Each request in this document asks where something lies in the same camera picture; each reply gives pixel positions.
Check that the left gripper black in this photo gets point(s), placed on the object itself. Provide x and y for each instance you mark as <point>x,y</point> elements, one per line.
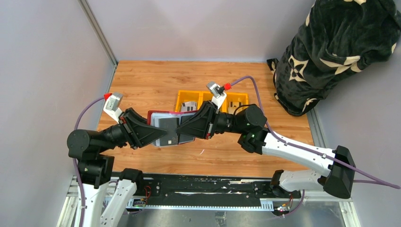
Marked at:
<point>141,133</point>

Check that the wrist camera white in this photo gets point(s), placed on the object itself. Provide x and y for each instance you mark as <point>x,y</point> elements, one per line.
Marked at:
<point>218,95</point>
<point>112,103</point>

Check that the red card holder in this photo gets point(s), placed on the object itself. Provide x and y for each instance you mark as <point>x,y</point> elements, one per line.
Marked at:
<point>153,120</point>

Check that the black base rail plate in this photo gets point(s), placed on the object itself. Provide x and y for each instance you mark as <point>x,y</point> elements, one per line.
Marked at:
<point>164,191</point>

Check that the middle yellow bin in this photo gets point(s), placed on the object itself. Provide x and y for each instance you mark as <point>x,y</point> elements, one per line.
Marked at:
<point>207,96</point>

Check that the gold cards stack in bin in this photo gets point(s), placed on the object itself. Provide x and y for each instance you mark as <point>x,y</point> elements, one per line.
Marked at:
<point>234,107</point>

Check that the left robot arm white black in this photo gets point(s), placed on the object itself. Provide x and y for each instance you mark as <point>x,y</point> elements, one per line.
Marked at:
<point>95,169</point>

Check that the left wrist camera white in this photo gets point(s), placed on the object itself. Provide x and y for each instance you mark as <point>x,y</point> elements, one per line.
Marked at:
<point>112,103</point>

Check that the black patterned blanket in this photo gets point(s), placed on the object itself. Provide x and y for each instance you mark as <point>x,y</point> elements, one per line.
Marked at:
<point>338,39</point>

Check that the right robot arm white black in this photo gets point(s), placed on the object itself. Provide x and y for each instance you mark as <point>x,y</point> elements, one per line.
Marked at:
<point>329,170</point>

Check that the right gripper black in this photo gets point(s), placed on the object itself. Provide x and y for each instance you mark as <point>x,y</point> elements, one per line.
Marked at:
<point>196,126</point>

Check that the aluminium frame post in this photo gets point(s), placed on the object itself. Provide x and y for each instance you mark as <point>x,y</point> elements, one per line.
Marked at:
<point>98,31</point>

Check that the white striped cards stack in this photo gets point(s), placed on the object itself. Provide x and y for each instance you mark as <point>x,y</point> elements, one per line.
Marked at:
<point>188,106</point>

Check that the right yellow bin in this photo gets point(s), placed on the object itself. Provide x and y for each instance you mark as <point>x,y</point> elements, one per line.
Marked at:
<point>233,101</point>

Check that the black VIP credit card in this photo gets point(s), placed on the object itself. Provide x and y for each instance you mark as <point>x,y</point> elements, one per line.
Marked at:
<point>171,138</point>

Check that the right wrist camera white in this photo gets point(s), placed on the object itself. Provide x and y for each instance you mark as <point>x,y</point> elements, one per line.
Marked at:
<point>218,95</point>

